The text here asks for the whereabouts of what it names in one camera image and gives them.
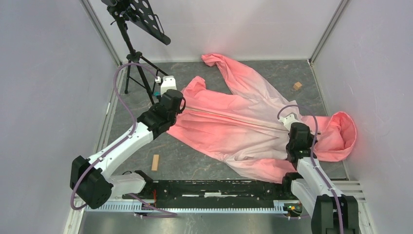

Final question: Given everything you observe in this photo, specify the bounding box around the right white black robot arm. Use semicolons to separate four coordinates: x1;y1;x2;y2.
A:
281;121;360;234

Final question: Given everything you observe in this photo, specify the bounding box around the purple cable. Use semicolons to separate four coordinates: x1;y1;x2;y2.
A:
70;62;178;219
277;104;345;234

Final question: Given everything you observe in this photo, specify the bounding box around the black perforated music stand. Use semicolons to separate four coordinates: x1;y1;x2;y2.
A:
100;0;174;105

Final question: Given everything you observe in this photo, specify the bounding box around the pink zip jacket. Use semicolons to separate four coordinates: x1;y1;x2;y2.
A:
168;53;357;183

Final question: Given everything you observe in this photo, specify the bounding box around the white slotted cable duct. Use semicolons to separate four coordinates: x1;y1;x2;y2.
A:
85;200;299;215

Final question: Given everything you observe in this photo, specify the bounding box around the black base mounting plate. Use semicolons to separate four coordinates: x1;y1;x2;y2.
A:
137;179;297;209

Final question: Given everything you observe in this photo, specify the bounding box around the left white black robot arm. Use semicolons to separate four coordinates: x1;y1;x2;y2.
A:
70;89;186;209

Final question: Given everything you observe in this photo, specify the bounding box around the small wooden cube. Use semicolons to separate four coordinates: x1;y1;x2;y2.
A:
293;82;302;91

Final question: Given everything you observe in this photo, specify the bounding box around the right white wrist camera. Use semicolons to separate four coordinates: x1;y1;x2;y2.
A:
279;113;301;131

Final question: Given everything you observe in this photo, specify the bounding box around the long wooden block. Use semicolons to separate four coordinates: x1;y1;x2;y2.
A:
151;155;160;171

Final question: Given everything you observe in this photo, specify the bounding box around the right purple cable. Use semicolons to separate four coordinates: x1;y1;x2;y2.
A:
277;104;345;234

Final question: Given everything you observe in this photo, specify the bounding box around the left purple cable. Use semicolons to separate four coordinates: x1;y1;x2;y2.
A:
70;62;178;219

